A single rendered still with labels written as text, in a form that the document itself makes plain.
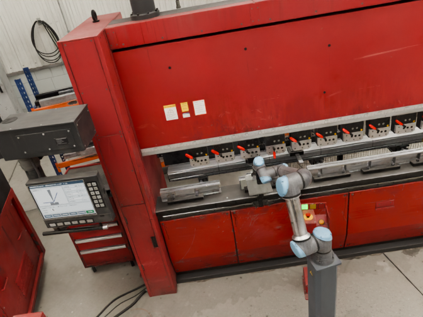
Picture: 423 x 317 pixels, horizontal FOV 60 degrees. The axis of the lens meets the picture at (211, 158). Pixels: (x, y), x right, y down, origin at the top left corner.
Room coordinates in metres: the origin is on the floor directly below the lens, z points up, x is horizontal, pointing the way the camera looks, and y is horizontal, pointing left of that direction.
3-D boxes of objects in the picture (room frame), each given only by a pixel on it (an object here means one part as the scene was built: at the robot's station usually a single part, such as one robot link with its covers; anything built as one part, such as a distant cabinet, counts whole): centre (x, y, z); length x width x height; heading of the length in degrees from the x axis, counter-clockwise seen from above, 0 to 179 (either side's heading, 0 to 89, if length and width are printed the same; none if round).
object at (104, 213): (1.93, 0.90, 1.42); 0.45 x 0.12 x 0.36; 84
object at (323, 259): (1.68, -0.61, 0.82); 0.15 x 0.15 x 0.10
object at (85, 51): (2.67, 0.64, 1.15); 0.85 x 0.25 x 2.30; 178
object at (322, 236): (1.68, -0.60, 0.94); 0.13 x 0.12 x 0.14; 105
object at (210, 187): (2.48, 0.22, 0.92); 0.50 x 0.06 x 0.10; 88
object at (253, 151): (2.46, -0.31, 1.26); 0.15 x 0.09 x 0.17; 88
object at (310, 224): (2.08, -0.69, 0.75); 0.20 x 0.16 x 0.18; 79
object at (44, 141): (2.02, 0.94, 1.53); 0.51 x 0.25 x 0.85; 84
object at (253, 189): (2.31, -0.33, 1.00); 0.26 x 0.18 x 0.01; 178
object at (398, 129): (2.42, -1.51, 1.26); 0.15 x 0.09 x 0.17; 88
